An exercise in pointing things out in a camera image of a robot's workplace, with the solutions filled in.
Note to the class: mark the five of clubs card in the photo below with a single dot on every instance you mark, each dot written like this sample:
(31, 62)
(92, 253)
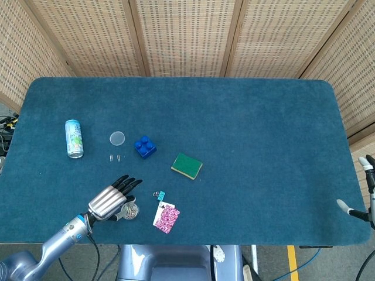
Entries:
(161, 206)

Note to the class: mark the blue toy building brick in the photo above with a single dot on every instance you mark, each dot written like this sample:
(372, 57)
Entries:
(145, 147)

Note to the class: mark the white perforated bracket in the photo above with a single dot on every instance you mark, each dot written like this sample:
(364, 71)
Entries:
(219, 254)

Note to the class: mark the white power strip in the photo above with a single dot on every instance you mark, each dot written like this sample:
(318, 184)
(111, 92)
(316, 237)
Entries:
(247, 274)

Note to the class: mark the silver blue robot base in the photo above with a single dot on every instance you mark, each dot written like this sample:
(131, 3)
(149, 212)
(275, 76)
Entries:
(175, 260)

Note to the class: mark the pink patterned playing card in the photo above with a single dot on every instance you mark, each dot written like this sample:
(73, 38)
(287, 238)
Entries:
(167, 220)

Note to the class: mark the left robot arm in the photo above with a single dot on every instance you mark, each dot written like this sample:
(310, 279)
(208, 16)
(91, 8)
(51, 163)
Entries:
(55, 244)

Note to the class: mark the teal binder clip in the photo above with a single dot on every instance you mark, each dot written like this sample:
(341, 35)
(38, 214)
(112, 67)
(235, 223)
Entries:
(161, 196)

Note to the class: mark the white table leg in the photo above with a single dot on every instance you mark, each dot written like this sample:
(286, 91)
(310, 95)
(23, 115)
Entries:
(254, 257)

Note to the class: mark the clear jar of paper clips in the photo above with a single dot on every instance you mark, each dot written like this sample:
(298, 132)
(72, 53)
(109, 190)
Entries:
(133, 212)

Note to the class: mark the yellow floor tape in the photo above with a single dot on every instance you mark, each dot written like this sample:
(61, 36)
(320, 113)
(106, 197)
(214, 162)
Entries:
(293, 263)

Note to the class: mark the green and yellow sponge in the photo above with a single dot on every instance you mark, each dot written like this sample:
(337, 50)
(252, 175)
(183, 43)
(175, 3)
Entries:
(186, 166)

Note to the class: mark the clear round plastic lid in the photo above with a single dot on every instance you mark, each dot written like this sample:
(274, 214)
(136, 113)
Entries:
(117, 138)

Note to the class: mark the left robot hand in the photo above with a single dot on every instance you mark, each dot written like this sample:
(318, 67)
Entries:
(107, 202)

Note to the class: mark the blue felt table mat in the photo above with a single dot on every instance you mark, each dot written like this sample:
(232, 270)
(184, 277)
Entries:
(234, 131)

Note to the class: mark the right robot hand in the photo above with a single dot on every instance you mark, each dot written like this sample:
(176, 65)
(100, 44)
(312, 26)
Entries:
(363, 215)

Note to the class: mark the light blue drink can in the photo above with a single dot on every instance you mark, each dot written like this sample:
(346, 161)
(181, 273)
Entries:
(74, 137)

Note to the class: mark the woven folding screen panel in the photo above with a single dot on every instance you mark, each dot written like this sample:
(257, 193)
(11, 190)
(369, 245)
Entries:
(357, 73)
(187, 38)
(278, 38)
(17, 58)
(88, 35)

